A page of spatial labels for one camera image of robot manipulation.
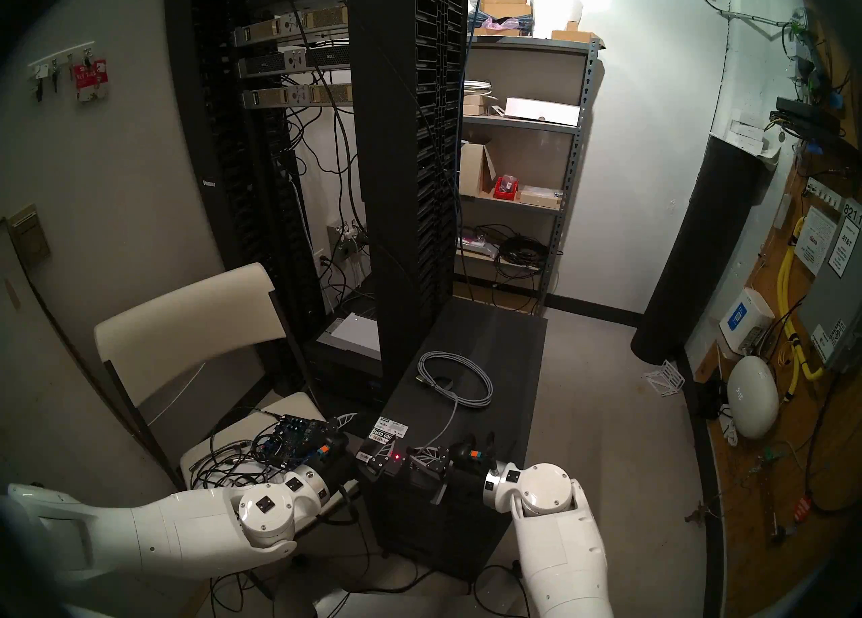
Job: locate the plywood backboard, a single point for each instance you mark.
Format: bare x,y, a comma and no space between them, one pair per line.
747,556

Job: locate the black Dell rack server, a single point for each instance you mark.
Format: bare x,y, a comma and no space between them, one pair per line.
293,63

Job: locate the large cardboard box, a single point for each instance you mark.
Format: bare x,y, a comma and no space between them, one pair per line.
502,4

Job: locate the small red bin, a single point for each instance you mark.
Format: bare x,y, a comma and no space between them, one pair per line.
505,190

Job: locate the cream padded chair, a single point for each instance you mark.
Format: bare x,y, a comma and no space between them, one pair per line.
182,320

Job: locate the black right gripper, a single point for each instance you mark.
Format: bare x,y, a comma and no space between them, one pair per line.
465,472

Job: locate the grey flat device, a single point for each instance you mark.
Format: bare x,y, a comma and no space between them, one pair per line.
353,335

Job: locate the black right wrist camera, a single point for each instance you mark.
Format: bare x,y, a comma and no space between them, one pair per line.
471,448

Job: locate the brass wall plate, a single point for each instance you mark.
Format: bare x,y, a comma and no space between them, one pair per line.
27,239

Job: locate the wall power outlet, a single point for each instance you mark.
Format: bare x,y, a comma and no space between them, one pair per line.
337,236

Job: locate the black server rack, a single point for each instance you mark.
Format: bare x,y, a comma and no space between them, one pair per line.
404,152

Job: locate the black blue audio interface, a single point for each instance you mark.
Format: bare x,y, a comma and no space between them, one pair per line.
296,431

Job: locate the white oval router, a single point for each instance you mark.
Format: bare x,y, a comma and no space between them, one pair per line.
753,398

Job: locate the gold grille rack server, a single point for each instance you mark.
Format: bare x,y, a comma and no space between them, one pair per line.
293,27
296,96

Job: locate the black workstation tower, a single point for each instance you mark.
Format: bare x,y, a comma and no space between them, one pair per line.
498,327

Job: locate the white power strip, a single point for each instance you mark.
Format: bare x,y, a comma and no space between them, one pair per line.
475,247

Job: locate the white folded bracket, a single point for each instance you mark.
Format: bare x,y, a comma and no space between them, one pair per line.
663,379

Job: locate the pink plastic bag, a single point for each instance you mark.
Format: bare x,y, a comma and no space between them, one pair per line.
502,24

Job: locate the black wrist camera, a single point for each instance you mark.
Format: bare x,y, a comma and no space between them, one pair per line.
330,448
471,448

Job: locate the white box blue label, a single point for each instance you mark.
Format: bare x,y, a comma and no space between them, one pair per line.
744,320

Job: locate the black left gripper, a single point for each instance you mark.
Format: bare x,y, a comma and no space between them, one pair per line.
350,465

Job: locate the small white boxes stack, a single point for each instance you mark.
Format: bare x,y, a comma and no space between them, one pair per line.
751,138

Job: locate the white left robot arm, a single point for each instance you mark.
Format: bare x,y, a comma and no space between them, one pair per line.
168,529

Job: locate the red caution tag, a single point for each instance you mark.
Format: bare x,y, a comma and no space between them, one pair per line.
801,509

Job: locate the dark hanging key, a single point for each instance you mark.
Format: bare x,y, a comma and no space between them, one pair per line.
55,76
39,84

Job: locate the white label sheet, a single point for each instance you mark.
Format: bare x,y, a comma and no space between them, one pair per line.
813,241

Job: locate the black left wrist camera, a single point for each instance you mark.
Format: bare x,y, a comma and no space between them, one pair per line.
330,448

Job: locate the black wall router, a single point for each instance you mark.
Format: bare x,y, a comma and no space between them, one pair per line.
805,115

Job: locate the small cardboard box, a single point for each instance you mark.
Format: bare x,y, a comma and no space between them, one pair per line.
572,36

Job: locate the white flat box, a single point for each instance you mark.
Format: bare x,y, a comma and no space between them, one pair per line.
542,111

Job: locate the open cardboard box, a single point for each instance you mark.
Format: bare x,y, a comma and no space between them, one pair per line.
473,169

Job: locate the grey metal shelf unit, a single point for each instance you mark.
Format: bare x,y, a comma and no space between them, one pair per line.
532,78

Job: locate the red key tag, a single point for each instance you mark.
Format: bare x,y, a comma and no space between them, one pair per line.
91,78

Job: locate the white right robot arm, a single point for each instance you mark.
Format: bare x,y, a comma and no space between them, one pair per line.
559,542

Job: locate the flat tan box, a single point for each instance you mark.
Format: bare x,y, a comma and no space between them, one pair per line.
539,198

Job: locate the white key hook rack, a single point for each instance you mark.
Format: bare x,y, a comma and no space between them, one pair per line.
64,55

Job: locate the grey AT&T utility box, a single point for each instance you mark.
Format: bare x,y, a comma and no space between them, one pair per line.
832,300

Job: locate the black UPS unit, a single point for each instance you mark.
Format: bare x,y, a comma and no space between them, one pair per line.
343,381

